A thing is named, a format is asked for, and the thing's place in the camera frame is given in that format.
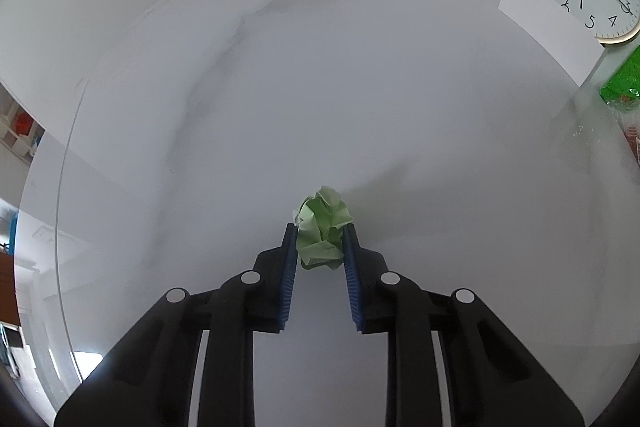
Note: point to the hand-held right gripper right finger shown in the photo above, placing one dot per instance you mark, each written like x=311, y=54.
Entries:
x=351, y=277

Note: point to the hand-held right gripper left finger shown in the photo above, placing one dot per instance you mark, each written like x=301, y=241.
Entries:
x=289, y=277

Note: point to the green paper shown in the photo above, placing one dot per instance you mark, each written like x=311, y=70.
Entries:
x=322, y=227

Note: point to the white table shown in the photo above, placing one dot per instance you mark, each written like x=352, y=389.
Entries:
x=400, y=107

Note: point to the red plastic bag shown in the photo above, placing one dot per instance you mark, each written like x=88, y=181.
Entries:
x=23, y=125

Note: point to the red and white packet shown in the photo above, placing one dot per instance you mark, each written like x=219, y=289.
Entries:
x=634, y=137

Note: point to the white card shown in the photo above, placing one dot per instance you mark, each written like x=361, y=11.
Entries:
x=545, y=24

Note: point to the green packet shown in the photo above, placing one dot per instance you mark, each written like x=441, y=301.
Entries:
x=622, y=84

